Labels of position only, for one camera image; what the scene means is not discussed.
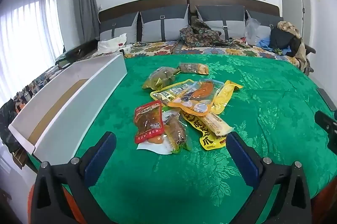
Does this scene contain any red snack packet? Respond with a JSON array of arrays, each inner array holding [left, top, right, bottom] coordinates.
[[134, 101, 166, 145]]

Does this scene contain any yellow black printed snack packet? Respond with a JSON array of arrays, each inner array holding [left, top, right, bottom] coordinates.
[[182, 111, 227, 151]]

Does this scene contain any blue cloth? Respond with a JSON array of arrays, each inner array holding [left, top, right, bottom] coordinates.
[[257, 38, 291, 54]]

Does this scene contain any white sheer curtain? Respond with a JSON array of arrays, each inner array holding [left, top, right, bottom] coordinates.
[[0, 0, 65, 109]]

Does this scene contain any yellow rimmed clear snack packet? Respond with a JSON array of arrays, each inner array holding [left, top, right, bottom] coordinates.
[[150, 79, 201, 106]]

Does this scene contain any brown orange snack packet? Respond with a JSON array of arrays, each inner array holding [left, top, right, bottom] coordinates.
[[179, 62, 210, 75]]

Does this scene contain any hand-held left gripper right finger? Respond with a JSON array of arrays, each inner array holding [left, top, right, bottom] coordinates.
[[226, 132, 312, 224]]

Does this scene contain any cream sausage stick packet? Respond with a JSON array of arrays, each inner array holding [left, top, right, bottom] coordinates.
[[201, 111, 235, 136]]

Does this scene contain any green floral blanket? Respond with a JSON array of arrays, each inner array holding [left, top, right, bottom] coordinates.
[[26, 54, 337, 224]]

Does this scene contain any black chair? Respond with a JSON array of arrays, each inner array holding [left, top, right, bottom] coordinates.
[[303, 45, 316, 74]]

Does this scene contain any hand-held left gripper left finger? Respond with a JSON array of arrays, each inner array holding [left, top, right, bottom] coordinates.
[[31, 131, 118, 224]]

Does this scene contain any white storage box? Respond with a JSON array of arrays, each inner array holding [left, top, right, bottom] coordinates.
[[8, 54, 128, 168]]

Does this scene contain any floral bedsheet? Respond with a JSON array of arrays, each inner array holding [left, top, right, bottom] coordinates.
[[124, 41, 303, 69]]

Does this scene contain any grey strapped cushion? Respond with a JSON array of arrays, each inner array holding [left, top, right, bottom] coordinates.
[[195, 5, 246, 39], [99, 12, 139, 43], [246, 10, 283, 37], [139, 4, 190, 43]]

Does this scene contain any long yellow snack packet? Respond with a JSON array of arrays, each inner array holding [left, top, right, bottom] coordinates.
[[211, 81, 244, 115]]

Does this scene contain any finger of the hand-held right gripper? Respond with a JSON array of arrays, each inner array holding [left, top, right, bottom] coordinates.
[[314, 111, 337, 153]]

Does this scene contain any olive green pickle packet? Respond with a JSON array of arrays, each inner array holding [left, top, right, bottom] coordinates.
[[142, 67, 181, 90]]

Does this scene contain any dark bedside cabinet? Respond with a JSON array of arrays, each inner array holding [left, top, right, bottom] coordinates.
[[55, 38, 99, 66]]

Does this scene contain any beige patterned scarf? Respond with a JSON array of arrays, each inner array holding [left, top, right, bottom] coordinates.
[[276, 21, 311, 72]]

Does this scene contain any white packet with orange eggs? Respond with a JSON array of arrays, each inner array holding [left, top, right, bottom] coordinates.
[[136, 134, 171, 154]]

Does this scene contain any clear packet of brown meat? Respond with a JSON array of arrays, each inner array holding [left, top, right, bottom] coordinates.
[[162, 111, 191, 154]]

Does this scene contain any black bag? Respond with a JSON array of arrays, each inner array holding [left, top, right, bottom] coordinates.
[[269, 28, 301, 56]]

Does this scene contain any dark floral garment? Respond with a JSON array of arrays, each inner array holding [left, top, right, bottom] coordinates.
[[180, 17, 239, 48]]

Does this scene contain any dark cloth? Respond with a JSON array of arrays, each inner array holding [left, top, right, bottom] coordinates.
[[0, 99, 24, 153]]

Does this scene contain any orange drumstick snack packet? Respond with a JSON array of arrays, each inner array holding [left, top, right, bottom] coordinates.
[[168, 79, 224, 116]]

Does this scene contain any white plastic bag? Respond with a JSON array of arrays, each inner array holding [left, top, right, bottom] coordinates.
[[97, 33, 127, 52]]

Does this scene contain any clear plastic bag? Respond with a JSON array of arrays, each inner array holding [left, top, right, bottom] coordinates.
[[243, 17, 269, 45]]

